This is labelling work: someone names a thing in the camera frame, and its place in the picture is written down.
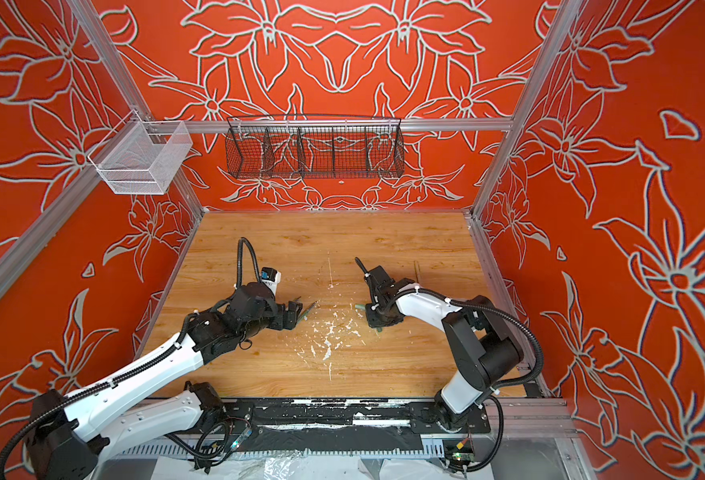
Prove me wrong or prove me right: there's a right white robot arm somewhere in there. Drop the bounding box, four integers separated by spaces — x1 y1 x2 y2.
355 258 545 432

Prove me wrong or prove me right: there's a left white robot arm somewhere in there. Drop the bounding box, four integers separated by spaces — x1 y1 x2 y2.
0 237 302 479

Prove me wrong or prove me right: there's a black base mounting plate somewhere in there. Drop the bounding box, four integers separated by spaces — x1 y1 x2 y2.
180 398 491 435

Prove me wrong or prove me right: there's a clear plastic bin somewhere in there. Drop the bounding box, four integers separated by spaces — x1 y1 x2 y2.
88 120 192 195

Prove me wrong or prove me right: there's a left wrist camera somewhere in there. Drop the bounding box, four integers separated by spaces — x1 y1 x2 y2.
260 267 282 296

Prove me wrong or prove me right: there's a left base cable bundle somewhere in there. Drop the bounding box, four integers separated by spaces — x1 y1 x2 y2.
165 413 254 472

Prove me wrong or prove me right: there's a black wire mesh basket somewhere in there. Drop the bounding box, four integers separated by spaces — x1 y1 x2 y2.
224 115 406 180

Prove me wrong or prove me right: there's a white slotted cable duct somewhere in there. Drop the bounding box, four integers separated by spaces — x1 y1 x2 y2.
114 438 446 461

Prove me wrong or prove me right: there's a right base cable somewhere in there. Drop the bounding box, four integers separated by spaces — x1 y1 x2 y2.
445 395 505 478

